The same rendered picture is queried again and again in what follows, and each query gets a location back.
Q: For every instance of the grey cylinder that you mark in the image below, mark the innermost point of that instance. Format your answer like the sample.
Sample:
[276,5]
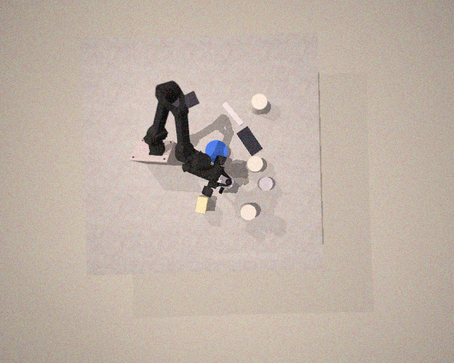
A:
[264,183]

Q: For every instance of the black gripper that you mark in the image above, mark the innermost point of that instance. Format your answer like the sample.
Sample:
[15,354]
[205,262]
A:
[207,190]

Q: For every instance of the beige cylinder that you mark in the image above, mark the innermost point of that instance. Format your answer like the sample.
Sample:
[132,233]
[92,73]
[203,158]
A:
[247,211]
[254,164]
[258,104]

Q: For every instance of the tan rectangular block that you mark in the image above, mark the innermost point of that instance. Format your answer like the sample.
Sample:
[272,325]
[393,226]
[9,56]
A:
[202,203]

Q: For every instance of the blue disc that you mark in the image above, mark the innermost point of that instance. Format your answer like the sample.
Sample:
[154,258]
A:
[215,148]

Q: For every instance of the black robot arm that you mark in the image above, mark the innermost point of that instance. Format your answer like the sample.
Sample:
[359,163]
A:
[194,161]

